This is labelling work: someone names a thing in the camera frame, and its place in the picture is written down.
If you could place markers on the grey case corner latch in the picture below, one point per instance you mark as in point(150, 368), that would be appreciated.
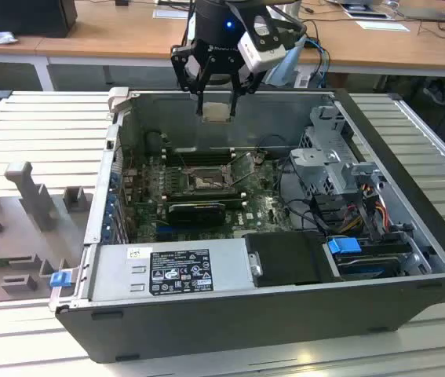
point(118, 98)

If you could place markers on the blue expansion slot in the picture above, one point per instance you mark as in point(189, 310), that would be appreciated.
point(162, 228)

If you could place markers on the black graphics card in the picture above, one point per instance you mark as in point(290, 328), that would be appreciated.
point(194, 215)

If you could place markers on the black computer tower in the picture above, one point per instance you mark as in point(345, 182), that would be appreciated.
point(22, 17)

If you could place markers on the blue case latch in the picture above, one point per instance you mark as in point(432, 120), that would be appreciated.
point(59, 279)

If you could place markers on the silver square CPU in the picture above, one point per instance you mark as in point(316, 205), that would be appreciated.
point(217, 112)

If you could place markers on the dark sneaker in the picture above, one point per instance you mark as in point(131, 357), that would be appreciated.
point(437, 92)

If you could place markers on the green motherboard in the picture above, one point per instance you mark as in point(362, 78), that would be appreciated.
point(257, 204)

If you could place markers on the CPU socket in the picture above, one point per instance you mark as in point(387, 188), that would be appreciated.
point(206, 178)

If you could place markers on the wooden desk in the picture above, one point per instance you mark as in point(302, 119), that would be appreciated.
point(128, 31)

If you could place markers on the green RAM stick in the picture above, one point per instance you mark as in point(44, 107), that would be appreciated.
point(234, 203)

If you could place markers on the silver metal drive cage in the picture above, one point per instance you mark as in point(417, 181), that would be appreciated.
point(312, 157)

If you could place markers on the white paper sheet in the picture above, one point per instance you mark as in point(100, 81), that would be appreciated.
point(383, 26)

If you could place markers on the black open PC case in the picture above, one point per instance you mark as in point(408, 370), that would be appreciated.
point(245, 326)

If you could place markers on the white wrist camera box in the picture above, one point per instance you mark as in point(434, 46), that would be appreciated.
point(263, 55)

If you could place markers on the silver power supply unit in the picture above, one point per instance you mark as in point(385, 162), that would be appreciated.
point(112, 271)

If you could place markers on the grey parts rack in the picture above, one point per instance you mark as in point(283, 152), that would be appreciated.
point(10, 220)

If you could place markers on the black plastic shroud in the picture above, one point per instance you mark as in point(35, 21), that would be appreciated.
point(285, 257)

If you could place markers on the hard disk in blue carrier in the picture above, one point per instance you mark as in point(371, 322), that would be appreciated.
point(343, 245)

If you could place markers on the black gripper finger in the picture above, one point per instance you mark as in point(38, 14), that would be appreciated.
point(233, 106)
point(199, 104)

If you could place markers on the pale blue teach pendant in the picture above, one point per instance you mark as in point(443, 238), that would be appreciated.
point(289, 68)

